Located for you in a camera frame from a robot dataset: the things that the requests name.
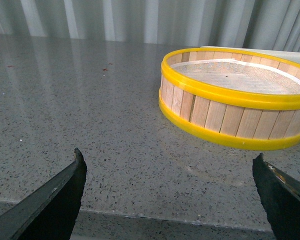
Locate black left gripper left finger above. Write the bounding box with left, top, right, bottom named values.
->
left=0, top=148, right=87, bottom=240

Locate white rectangular tray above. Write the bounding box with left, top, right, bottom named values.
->
left=201, top=45, right=300, bottom=64

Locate yellow rimmed wooden steamer basket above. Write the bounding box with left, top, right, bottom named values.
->
left=158, top=47, right=300, bottom=151

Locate grey pleated curtain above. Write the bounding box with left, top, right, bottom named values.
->
left=0, top=0, right=300, bottom=52

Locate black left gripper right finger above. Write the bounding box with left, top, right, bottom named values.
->
left=252, top=153, right=300, bottom=240

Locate white steamer liner cloth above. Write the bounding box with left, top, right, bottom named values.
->
left=171, top=58, right=300, bottom=95

